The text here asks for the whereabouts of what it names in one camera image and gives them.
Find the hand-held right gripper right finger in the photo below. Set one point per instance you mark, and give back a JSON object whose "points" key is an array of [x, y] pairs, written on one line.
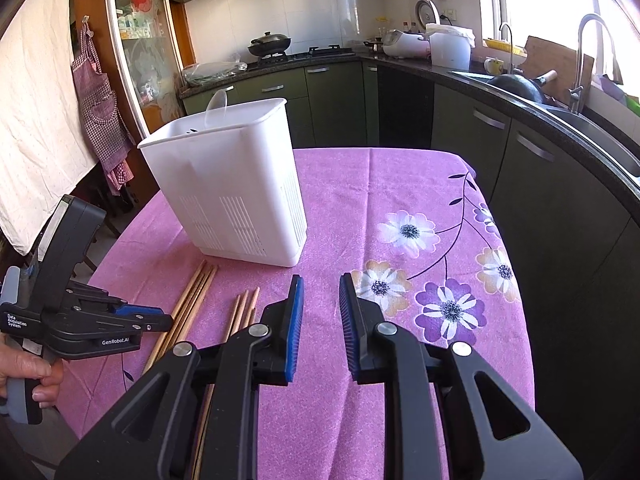
{"points": [[348, 330]]}

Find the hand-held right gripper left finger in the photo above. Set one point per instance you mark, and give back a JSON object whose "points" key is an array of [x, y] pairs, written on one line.
{"points": [[295, 327]]}

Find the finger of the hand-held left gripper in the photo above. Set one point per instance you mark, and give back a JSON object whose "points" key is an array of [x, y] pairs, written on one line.
{"points": [[137, 310], [160, 323]]}

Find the white plastic utensil holder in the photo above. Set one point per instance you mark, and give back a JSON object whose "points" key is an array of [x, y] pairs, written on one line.
{"points": [[225, 175]]}

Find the person's left hand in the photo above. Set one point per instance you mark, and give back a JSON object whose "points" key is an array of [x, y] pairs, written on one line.
{"points": [[20, 365]]}

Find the white hanging cloth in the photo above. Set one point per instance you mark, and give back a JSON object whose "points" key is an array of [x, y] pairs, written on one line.
{"points": [[40, 110]]}

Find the checked pink apron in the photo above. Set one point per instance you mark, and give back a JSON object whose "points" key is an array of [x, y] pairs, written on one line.
{"points": [[95, 105]]}

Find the pink floral tablecloth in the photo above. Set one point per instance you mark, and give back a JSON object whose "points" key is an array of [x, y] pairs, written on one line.
{"points": [[400, 185]]}

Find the patterned glass sliding door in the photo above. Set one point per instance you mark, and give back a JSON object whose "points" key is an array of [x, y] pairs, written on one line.
{"points": [[135, 50]]}

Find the translucent plastic spoon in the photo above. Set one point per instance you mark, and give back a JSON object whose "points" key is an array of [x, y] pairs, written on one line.
{"points": [[220, 99]]}

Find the plastic-wrapped green dish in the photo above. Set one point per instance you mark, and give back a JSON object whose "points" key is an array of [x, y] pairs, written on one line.
{"points": [[215, 72]]}

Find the green base cabinets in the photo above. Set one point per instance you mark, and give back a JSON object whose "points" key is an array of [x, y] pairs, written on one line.
{"points": [[330, 100]]}

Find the dark kitchen countertop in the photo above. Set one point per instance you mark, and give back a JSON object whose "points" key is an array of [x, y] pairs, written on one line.
{"points": [[410, 63]]}

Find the black gas stove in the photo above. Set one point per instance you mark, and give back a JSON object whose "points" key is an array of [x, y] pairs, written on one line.
{"points": [[320, 53]]}

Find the black wok with lid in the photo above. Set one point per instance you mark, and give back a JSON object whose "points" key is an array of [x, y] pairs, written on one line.
{"points": [[270, 42]]}

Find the small steel pot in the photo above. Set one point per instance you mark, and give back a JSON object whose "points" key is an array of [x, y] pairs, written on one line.
{"points": [[374, 46]]}

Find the white rice cooker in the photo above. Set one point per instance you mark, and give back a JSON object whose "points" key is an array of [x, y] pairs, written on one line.
{"points": [[405, 44]]}

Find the white bucket with bag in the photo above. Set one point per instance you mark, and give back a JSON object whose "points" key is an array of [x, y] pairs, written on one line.
{"points": [[450, 50]]}

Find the yellow mug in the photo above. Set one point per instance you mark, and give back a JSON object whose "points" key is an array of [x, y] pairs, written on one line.
{"points": [[492, 66]]}

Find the cluster of sauce bottles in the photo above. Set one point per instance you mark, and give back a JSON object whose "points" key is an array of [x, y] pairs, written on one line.
{"points": [[410, 27]]}

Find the small steel faucet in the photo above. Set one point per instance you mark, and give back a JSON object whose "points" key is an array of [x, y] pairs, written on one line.
{"points": [[512, 55]]}

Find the steel kitchen sink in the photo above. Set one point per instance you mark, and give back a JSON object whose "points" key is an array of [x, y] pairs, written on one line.
{"points": [[600, 130]]}

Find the yellow plastic tray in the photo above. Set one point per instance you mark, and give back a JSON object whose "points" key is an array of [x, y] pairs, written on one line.
{"points": [[502, 46]]}

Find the round white appliance lid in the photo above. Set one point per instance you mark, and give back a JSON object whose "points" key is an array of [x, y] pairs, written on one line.
{"points": [[426, 12]]}

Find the wooden cutting board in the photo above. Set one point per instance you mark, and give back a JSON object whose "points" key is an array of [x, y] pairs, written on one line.
{"points": [[550, 60]]}

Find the large steel faucet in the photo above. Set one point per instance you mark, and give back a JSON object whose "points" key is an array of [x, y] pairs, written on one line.
{"points": [[580, 60]]}

